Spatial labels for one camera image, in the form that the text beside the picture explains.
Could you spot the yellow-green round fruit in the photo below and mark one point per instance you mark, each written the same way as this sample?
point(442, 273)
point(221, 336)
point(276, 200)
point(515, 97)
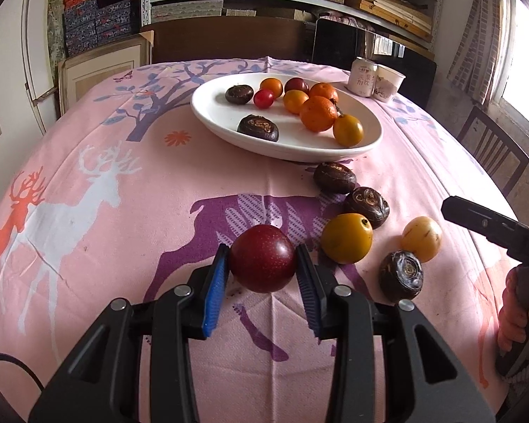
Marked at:
point(347, 238)

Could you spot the small dark water chestnut hidden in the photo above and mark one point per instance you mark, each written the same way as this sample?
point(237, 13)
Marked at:
point(334, 178)

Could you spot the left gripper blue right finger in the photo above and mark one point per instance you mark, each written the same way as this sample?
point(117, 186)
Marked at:
point(311, 290)

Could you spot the patterned curtain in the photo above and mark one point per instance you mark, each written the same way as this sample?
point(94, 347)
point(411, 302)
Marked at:
point(476, 62)

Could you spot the pink deer tablecloth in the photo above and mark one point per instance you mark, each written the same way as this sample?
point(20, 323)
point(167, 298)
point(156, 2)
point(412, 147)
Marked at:
point(130, 192)

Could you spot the small orange fruit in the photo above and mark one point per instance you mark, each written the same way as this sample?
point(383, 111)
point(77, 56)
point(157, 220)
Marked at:
point(274, 85)
point(293, 101)

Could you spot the red cherry tomato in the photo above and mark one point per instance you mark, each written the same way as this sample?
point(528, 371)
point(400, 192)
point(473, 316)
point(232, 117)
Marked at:
point(264, 99)

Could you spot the pale yellow round fruit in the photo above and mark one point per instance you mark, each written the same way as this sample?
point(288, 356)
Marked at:
point(423, 237)

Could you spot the dark wooden chair right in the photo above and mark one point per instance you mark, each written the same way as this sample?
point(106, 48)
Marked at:
point(493, 148)

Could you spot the white drink can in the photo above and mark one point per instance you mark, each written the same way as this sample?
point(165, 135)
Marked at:
point(362, 77)

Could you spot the white oval plate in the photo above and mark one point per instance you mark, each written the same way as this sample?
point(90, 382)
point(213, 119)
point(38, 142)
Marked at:
point(296, 143)

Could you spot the blue patterned storage boxes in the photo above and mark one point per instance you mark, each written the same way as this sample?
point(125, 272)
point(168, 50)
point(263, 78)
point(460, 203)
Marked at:
point(89, 25)

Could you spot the dark red plum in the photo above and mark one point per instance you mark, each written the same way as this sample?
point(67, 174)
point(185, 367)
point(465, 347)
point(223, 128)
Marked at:
point(262, 259)

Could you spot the right hand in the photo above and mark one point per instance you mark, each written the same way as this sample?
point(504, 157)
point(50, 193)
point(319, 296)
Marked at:
point(512, 317)

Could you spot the yellow-orange round fruit front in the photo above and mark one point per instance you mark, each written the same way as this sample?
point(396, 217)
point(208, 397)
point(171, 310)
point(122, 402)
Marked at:
point(348, 131)

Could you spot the white paper cup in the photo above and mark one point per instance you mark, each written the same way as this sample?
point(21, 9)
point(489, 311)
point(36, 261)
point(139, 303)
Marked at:
point(388, 82)

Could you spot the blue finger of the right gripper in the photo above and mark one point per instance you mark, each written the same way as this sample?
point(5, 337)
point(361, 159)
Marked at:
point(499, 229)

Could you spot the large orange tangerine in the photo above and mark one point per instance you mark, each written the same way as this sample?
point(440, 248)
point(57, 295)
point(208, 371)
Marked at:
point(318, 114)

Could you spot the white door panel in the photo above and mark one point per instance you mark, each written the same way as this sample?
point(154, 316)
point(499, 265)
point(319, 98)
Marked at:
point(39, 84)

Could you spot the dark wooden cabinet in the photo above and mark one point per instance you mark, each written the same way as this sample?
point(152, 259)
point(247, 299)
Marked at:
point(223, 37)

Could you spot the dark water chestnut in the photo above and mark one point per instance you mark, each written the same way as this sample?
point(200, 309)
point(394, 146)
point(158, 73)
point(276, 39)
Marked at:
point(259, 127)
point(400, 276)
point(239, 94)
point(369, 203)

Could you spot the small orange fruit back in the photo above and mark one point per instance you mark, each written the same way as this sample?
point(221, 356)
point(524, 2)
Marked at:
point(274, 85)

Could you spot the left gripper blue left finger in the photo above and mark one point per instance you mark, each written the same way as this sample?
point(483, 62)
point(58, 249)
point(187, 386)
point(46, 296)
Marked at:
point(213, 290)

